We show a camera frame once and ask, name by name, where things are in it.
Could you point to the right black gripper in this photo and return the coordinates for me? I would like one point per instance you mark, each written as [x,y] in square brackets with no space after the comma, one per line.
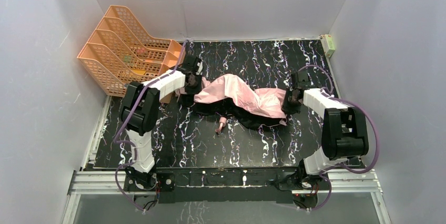
[290,104]

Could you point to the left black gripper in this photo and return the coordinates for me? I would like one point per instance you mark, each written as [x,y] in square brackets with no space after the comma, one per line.
[188,98]

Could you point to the pink and black folding umbrella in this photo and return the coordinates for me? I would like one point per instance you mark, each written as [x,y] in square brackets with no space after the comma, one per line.
[229,96]

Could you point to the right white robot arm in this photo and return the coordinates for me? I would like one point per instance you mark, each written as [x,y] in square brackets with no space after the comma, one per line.
[344,129]

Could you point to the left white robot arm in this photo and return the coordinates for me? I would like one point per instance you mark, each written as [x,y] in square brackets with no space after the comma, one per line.
[139,114]

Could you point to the orange plastic file organizer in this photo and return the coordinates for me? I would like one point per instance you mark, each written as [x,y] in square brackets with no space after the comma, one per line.
[120,51]

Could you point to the white green wall socket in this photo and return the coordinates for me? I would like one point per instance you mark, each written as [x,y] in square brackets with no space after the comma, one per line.
[328,45]

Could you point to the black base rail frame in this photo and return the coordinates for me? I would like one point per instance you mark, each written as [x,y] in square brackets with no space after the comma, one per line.
[280,185]

